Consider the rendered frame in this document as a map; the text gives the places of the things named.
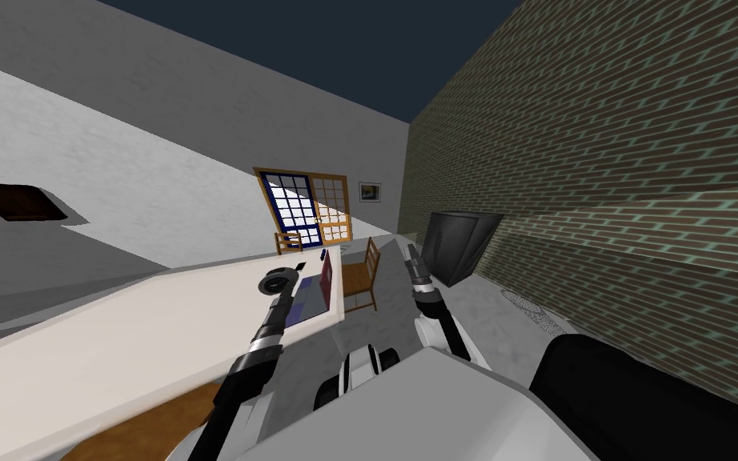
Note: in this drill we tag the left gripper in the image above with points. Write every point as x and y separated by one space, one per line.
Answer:
277 282

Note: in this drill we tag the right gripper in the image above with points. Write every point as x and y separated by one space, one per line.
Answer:
417 270

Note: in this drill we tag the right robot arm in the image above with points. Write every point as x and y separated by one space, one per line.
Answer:
631 403

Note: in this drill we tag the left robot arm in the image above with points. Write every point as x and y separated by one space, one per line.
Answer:
244 378

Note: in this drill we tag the red laptop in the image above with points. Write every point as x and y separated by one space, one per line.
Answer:
310 298

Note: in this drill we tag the wooden chair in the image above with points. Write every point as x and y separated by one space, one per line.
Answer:
287 242
356 276

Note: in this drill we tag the black cabinet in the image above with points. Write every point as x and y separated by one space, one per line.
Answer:
458 246

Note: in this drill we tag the blue and wooden glazed door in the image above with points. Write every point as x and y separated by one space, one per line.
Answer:
305 208

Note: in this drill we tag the grey speckled rug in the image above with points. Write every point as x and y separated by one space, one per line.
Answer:
535 312

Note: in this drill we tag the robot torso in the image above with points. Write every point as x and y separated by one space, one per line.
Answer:
420 416

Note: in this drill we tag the white table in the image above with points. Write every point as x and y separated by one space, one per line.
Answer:
119 346

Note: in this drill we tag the small framed wall picture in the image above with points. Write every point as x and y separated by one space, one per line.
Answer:
369 192

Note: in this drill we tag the dark brown wall picture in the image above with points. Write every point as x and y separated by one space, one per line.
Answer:
13 202

